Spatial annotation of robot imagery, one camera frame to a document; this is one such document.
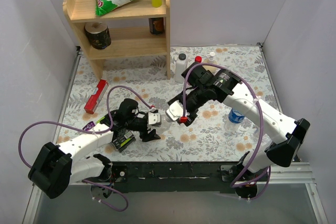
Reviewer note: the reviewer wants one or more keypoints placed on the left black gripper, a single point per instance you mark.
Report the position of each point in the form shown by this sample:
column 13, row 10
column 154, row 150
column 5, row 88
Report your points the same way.
column 146, row 128

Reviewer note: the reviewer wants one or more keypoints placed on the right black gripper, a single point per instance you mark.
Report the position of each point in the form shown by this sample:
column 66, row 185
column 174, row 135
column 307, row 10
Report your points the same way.
column 188, row 109

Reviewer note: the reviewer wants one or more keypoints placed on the clear plastic bottle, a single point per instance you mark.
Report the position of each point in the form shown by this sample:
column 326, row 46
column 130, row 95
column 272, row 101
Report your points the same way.
column 164, row 125

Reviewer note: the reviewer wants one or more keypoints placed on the clear bottle red label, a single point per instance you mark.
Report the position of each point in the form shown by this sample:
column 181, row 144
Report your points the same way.
column 198, row 59

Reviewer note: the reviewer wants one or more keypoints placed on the red bottle cap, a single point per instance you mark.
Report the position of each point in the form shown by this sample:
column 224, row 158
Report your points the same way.
column 198, row 58

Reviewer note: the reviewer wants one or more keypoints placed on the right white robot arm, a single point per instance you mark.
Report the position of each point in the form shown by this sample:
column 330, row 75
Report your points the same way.
column 280, row 136

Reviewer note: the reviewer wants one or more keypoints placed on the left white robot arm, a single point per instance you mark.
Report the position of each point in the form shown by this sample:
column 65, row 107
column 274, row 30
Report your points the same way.
column 58, row 166

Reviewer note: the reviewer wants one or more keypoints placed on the beige pump lotion bottle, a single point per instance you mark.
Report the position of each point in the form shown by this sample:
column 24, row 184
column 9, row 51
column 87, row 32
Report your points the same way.
column 210, row 58

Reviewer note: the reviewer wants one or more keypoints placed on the white bottle black cap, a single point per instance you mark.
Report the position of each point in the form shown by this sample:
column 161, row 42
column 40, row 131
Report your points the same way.
column 180, row 67

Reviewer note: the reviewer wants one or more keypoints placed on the blue label water bottle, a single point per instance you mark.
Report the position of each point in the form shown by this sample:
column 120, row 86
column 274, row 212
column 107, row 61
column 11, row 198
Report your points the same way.
column 234, row 120

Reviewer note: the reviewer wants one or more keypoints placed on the black green product box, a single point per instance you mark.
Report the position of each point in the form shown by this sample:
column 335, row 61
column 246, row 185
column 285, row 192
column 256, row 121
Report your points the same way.
column 122, row 139

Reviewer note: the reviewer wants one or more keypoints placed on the floral patterned table mat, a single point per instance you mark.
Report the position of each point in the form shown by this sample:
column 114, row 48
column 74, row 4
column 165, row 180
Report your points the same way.
column 144, row 79

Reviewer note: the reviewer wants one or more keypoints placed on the purple candy packet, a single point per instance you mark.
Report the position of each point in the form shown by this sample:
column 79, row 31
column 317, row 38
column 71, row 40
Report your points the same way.
column 89, row 126

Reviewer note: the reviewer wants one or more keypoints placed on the red rectangular box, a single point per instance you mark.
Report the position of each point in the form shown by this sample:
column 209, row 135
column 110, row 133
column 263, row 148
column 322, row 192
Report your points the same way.
column 96, row 97

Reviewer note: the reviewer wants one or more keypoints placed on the dark can on shelf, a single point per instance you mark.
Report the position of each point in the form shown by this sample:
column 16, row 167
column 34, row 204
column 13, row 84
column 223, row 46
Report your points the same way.
column 156, row 25

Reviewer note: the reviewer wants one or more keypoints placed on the wooden shelf unit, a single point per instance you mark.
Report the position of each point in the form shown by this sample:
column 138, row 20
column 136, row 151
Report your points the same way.
column 126, row 41

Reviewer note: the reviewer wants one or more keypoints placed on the dark round canister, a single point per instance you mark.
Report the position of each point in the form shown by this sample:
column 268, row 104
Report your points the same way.
column 98, row 35

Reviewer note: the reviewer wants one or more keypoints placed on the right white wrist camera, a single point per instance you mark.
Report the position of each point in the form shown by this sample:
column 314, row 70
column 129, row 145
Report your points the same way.
column 175, row 114

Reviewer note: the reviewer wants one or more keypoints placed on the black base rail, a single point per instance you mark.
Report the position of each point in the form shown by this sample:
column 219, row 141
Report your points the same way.
column 133, row 177

